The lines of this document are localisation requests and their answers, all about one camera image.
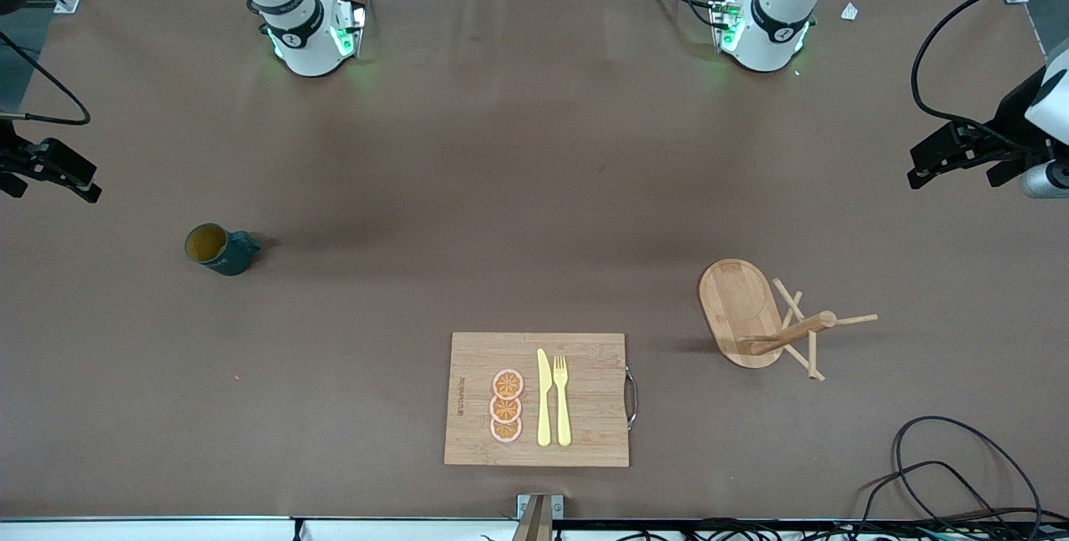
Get wooden mug tree stand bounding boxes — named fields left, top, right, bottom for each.
left=699, top=259, right=879, bottom=383

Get wooden cutting board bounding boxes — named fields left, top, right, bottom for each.
left=443, top=332, right=641, bottom=468

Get dark green cup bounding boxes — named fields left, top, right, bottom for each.
left=184, top=222, right=261, bottom=277

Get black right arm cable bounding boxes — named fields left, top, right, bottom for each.
left=0, top=30, right=91, bottom=126

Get black looped floor cable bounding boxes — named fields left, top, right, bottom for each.
left=852, top=462, right=1003, bottom=541
left=892, top=416, right=1045, bottom=541

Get yellow plastic knife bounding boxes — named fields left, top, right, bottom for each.
left=537, top=348, right=553, bottom=447

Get white edge rail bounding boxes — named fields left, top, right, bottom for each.
left=0, top=516, right=523, bottom=541

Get metal camera bracket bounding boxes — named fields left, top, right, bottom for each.
left=511, top=493, right=565, bottom=541

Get yellow plastic fork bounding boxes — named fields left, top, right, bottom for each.
left=553, top=355, right=573, bottom=447

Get metal base connector box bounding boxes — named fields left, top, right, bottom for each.
left=710, top=0, right=746, bottom=53
left=332, top=0, right=368, bottom=59

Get brown table cover sheet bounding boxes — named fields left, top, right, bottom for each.
left=0, top=0, right=1069, bottom=521

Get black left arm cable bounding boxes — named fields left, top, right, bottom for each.
left=910, top=0, right=1069, bottom=137

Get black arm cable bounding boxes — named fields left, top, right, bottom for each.
left=0, top=30, right=91, bottom=126
left=910, top=0, right=1069, bottom=137

